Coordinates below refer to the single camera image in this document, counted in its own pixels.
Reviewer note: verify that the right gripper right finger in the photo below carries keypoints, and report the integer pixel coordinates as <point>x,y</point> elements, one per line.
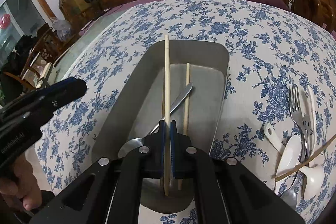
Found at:
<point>180,161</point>

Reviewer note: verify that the white ceramic spoon left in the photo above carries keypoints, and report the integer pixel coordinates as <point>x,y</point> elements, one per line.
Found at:
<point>289,153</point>

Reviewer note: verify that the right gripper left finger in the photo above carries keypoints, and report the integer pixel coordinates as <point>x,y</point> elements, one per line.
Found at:
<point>154,159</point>

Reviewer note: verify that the silver metal fork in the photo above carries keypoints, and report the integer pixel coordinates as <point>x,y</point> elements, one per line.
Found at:
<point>297,117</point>

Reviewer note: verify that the blue floral tablecloth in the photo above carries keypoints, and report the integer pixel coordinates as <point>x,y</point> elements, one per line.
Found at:
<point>242,58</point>

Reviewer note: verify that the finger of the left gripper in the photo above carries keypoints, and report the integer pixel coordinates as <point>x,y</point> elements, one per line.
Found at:
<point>60,94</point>

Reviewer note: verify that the light bamboo chopstick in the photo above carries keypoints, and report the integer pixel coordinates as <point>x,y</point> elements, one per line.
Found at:
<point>167,164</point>
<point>186,100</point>

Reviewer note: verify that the left hand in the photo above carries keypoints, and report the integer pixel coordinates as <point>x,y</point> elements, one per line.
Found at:
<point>25,193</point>

